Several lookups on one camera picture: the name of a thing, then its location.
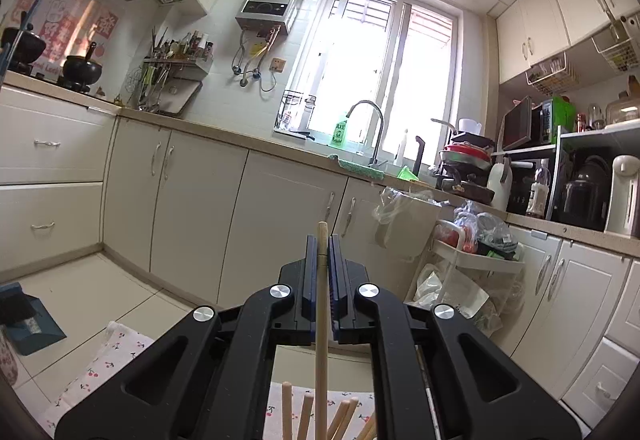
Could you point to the chrome sink faucet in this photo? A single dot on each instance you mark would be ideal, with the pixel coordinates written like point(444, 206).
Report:
point(377, 119)

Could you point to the white plastic bag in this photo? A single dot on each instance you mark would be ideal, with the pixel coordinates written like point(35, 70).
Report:
point(450, 292)

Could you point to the white plastic jug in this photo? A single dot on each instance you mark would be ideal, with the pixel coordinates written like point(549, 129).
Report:
point(500, 187)

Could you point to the pink wall poster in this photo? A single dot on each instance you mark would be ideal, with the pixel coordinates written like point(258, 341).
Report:
point(65, 19)

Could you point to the beige countertop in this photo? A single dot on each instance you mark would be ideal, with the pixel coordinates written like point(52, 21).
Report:
point(225, 139)

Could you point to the black microwave oven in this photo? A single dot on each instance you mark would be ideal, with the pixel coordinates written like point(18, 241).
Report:
point(525, 122)

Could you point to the cream drawer cabinet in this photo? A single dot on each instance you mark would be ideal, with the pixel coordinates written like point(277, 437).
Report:
point(50, 169)

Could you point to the metal mop pole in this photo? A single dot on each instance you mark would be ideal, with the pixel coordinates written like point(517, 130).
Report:
point(22, 29)

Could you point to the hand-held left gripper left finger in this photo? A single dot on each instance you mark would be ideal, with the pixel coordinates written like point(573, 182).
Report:
point(311, 280)

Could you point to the green box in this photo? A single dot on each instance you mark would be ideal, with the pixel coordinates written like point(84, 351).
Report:
point(564, 119)

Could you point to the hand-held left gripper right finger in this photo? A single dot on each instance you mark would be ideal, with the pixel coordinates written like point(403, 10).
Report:
point(335, 280)

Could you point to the white bin with plastic bag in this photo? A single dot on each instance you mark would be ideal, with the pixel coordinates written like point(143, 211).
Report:
point(405, 225)

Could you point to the bag of green vegetables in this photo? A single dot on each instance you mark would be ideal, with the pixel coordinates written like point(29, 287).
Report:
point(487, 317)

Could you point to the dark plastic bag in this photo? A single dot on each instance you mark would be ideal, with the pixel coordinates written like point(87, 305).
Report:
point(495, 232)

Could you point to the cherry print tablecloth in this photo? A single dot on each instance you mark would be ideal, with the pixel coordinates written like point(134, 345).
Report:
point(100, 370)

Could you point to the white electric water boiler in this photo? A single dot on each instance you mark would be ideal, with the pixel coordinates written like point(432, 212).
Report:
point(624, 195)

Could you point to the bunch of chopsticks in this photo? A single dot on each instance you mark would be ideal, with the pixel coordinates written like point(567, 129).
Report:
point(287, 415)

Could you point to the blue dustpan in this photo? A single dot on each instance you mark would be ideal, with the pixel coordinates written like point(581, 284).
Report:
point(32, 325)

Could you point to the green dish soap bottle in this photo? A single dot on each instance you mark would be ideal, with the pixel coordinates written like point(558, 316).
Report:
point(340, 132)

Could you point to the green dish cloth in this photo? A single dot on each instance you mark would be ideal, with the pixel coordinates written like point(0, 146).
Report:
point(360, 168)

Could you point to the wooden chopstick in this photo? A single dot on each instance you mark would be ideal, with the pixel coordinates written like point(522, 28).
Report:
point(322, 370)

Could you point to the white cutting board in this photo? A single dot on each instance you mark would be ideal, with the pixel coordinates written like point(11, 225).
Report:
point(180, 97)

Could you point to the pink floral cup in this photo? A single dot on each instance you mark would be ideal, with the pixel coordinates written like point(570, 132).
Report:
point(7, 360)

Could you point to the cream base cabinet under window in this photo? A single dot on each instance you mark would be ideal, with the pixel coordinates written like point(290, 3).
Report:
point(200, 220)

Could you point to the black rice cooker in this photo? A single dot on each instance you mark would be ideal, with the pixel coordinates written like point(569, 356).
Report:
point(585, 195)

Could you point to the bag of red tomatoes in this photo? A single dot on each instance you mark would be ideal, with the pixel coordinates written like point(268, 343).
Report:
point(455, 235)

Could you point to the white trolley cart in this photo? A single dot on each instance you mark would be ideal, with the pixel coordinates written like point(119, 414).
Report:
point(480, 265)

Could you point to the cream base cabinet beside shelf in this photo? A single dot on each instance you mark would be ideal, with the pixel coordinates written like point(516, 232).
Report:
point(590, 310)

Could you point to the white cup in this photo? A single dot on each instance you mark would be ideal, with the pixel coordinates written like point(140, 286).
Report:
point(469, 125)

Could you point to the wall power outlet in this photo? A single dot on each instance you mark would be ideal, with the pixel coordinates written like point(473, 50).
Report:
point(277, 65)

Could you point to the kitchen window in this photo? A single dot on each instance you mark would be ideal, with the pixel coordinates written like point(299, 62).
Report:
point(380, 69)

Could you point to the wall utensil rack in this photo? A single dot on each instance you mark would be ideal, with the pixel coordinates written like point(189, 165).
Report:
point(175, 57)

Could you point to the white counter shelf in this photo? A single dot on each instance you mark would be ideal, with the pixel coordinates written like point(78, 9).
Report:
point(590, 137)

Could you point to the stack of pans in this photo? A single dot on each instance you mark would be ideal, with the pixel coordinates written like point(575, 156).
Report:
point(465, 159)

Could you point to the white label sauce bottle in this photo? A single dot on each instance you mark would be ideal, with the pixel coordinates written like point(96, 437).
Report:
point(537, 197)

